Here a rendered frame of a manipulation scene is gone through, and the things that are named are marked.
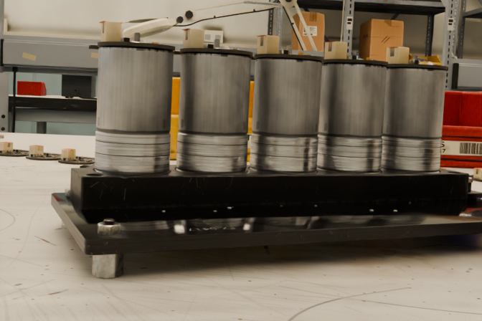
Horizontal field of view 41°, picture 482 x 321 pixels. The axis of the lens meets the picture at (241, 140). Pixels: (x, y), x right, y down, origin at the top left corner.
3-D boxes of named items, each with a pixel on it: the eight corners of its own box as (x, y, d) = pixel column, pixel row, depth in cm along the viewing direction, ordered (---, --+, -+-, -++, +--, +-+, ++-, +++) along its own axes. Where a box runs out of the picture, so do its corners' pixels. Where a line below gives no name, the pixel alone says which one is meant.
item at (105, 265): (422, 210, 28) (424, 185, 28) (560, 249, 22) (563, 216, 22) (49, 223, 22) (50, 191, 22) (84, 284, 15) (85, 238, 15)
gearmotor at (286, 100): (328, 198, 23) (336, 54, 22) (265, 200, 22) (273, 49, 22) (295, 188, 25) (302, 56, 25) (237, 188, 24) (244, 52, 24)
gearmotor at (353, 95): (392, 196, 24) (401, 59, 24) (336, 198, 23) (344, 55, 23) (356, 187, 26) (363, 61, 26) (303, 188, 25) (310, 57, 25)
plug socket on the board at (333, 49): (352, 60, 24) (353, 42, 24) (333, 59, 23) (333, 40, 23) (341, 61, 24) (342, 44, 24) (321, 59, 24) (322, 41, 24)
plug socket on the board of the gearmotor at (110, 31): (129, 44, 20) (130, 22, 20) (102, 41, 20) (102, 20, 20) (123, 45, 21) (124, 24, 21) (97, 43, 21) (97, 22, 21)
